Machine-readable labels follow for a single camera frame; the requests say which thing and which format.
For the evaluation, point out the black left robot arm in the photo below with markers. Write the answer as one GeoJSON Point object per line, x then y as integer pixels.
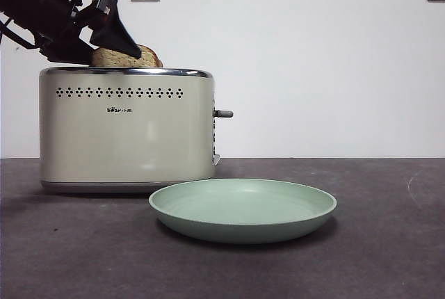
{"type": "Point", "coordinates": [45, 14]}

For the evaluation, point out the light bread slice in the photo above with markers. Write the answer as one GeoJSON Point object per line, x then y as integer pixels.
{"type": "Point", "coordinates": [107, 59]}

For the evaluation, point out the grey toaster lever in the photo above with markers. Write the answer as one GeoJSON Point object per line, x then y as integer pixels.
{"type": "Point", "coordinates": [224, 113]}

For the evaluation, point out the cream two-slot toaster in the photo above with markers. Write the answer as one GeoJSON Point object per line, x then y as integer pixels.
{"type": "Point", "coordinates": [118, 139]}

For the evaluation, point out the pale green round plate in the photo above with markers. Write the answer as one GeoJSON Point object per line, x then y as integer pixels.
{"type": "Point", "coordinates": [240, 215]}

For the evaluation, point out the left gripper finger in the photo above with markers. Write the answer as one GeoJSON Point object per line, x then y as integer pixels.
{"type": "Point", "coordinates": [116, 36]}

